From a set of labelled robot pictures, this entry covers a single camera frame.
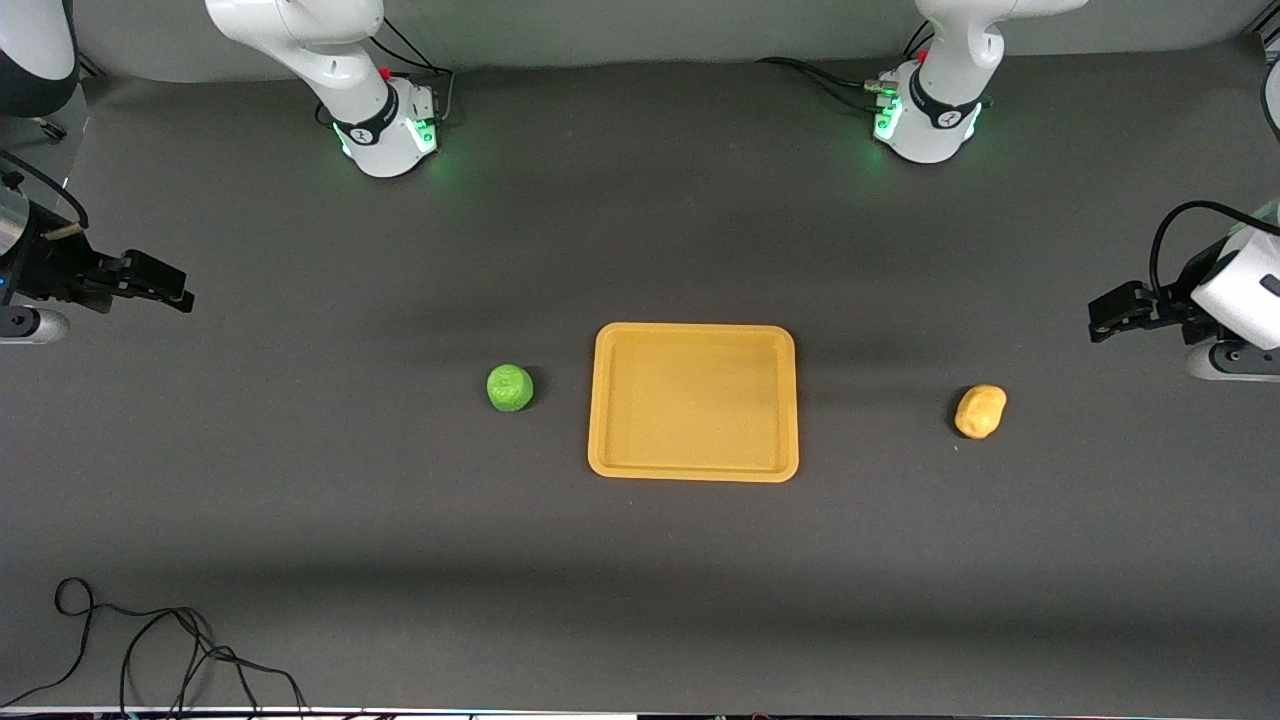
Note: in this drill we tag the yellow plastic tray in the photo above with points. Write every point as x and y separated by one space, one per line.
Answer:
693 402

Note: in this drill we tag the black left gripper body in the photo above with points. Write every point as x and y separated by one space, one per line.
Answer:
1172 307

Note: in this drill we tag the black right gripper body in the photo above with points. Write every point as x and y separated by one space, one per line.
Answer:
55 268

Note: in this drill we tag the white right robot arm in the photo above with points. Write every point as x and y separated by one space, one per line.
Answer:
370 90

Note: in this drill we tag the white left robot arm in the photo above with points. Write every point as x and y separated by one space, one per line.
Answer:
940 100

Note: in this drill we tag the green apple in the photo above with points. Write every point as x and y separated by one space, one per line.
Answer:
510 388

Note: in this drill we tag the yellow-brown potato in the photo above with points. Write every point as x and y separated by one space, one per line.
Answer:
980 411

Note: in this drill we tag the aluminium frame rail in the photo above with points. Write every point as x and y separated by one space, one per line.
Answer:
92 68

